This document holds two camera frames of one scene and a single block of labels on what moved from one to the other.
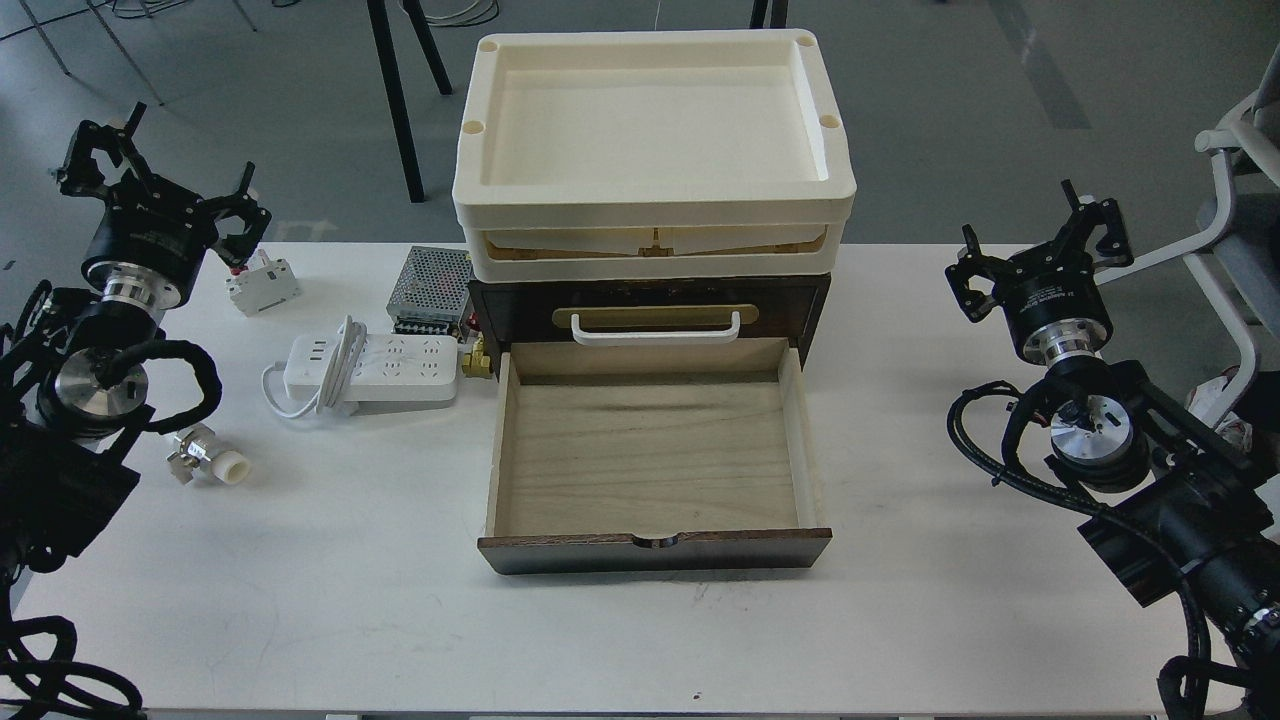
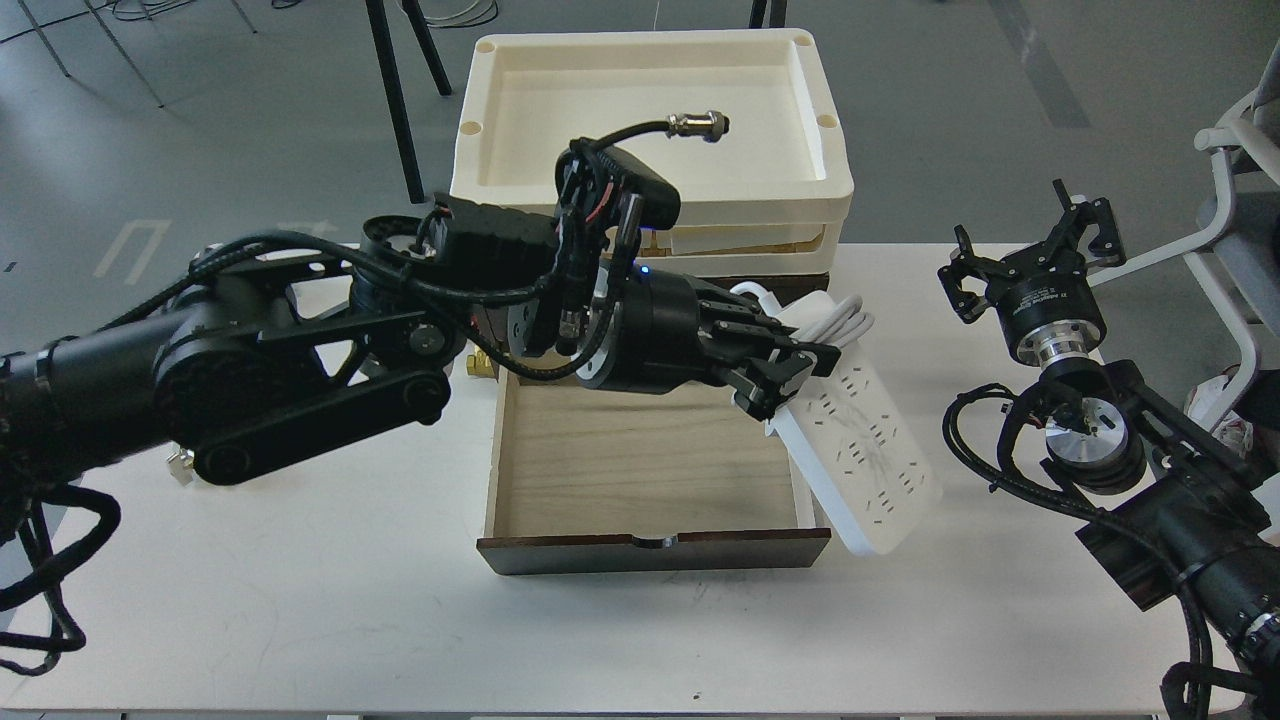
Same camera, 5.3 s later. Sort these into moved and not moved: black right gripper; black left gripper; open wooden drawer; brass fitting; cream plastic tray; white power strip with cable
Moved: black left gripper; white power strip with cable
Not moved: brass fitting; open wooden drawer; black right gripper; cream plastic tray
